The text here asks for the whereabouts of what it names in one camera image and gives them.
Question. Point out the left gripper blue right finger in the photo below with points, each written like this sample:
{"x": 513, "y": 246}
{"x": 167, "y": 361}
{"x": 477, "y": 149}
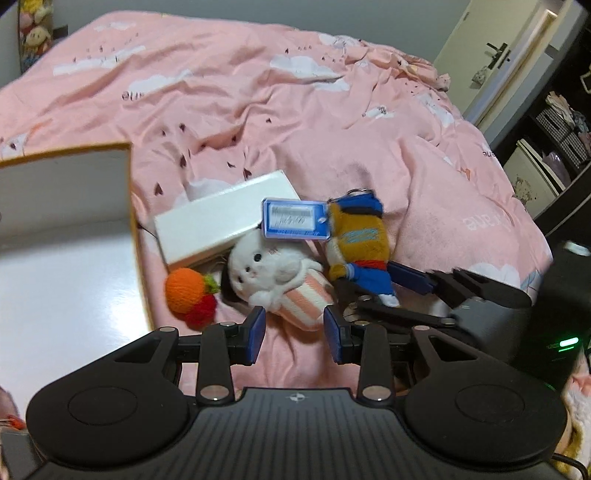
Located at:
{"x": 338, "y": 335}

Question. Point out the white cat plush striped cup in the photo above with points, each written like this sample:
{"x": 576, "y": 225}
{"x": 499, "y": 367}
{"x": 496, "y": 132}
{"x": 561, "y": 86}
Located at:
{"x": 279, "y": 275}

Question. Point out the blue plastic key tag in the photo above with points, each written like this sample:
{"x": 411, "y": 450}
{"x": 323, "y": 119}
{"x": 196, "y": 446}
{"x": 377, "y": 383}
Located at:
{"x": 296, "y": 220}

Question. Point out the orange rimmed white storage box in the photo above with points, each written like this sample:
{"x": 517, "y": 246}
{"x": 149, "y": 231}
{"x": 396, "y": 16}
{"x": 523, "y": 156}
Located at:
{"x": 72, "y": 285}

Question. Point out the pink cloud print duvet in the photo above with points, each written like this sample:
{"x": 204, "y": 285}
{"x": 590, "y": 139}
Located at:
{"x": 210, "y": 103}

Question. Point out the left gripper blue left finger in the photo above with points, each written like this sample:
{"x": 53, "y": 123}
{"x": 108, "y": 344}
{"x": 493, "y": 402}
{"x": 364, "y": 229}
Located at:
{"x": 253, "y": 331}

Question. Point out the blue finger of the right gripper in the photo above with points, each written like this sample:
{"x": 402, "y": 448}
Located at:
{"x": 410, "y": 278}

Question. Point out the hanging plush toy organizer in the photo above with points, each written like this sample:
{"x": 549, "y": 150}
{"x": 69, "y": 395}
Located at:
{"x": 35, "y": 30}

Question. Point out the long white cardboard box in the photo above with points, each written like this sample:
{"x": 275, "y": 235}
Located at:
{"x": 205, "y": 227}

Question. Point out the white door with black handle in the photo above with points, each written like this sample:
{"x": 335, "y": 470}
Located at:
{"x": 487, "y": 46}

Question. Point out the orange and red crochet fruit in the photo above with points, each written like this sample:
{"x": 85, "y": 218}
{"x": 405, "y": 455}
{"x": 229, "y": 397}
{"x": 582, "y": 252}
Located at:
{"x": 190, "y": 297}

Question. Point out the dark open shelf unit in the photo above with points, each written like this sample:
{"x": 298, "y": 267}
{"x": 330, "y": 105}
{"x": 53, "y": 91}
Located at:
{"x": 557, "y": 124}

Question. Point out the brown bear plush blue outfit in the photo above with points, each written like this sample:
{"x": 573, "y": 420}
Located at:
{"x": 359, "y": 250}

